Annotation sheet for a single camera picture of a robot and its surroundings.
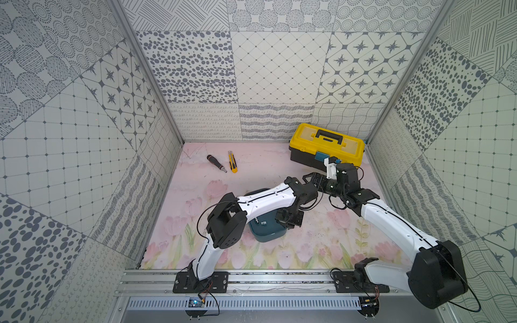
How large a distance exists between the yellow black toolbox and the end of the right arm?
0.24 m

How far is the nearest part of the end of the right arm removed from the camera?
28.5 inches

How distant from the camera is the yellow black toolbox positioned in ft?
3.12
